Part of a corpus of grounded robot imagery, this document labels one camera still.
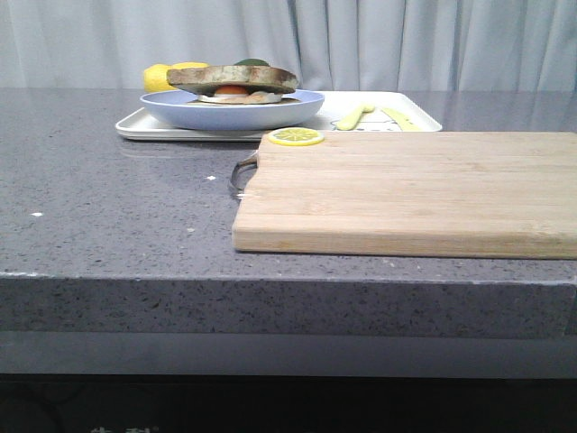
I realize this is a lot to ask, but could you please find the light blue plate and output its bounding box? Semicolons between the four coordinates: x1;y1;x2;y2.
141;89;325;131

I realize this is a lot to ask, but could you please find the bread slice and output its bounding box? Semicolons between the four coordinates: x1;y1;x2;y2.
167;65;298;95
185;94;298;106

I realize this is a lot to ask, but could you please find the white rectangular tray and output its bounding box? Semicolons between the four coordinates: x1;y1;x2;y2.
115;90;443;142

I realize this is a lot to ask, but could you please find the lemon slice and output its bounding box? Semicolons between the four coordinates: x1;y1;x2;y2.
267;126;325;146

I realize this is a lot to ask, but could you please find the yellow plastic fork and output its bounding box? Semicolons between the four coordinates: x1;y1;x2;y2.
335;103;375;131

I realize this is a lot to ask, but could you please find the fried egg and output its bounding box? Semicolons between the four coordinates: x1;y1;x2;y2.
197;85;282;105

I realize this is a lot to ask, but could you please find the wooden cutting board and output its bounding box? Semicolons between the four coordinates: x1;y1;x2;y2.
232;132;576;259

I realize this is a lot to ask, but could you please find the yellow plastic knife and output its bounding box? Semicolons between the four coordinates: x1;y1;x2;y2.
380;107;422;132

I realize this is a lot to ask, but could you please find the green lime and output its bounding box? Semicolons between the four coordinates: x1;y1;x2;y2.
234;58;270;67

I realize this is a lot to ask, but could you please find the yellow lemon rear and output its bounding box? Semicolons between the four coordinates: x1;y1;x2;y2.
170;61;210;69

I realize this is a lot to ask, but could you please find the yellow lemon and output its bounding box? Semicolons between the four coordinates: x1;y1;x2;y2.
142;63;176;93
170;61;210;69

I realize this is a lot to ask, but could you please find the yellow lemon front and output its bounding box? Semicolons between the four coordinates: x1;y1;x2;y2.
142;63;176;93

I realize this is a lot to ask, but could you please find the grey curtain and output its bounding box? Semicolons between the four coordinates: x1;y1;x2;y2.
1;1;576;92

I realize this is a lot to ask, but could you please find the metal cutting board handle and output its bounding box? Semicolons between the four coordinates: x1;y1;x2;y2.
228;151;258;200

